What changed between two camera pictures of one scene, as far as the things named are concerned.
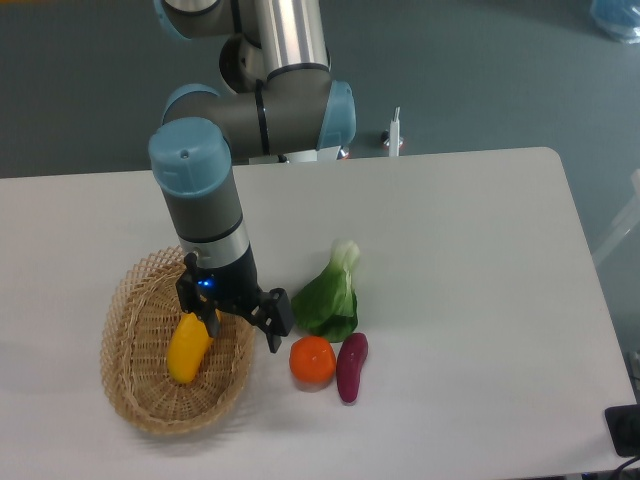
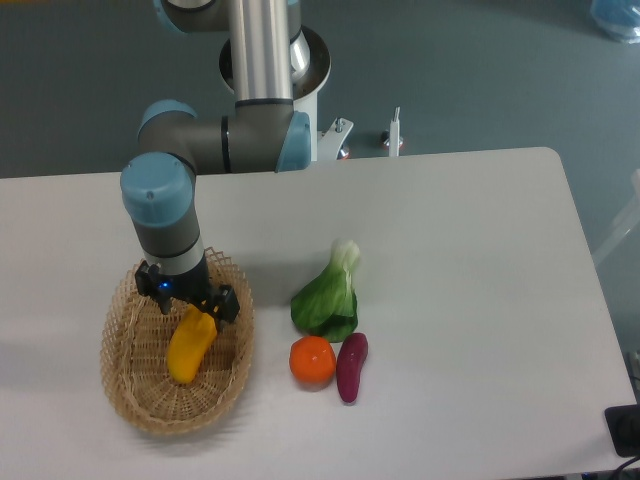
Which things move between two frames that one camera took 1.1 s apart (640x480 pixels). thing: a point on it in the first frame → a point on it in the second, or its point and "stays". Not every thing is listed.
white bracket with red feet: (391, 138) stays
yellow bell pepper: (189, 342) stays
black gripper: (234, 285) → (190, 288)
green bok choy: (328, 306) stays
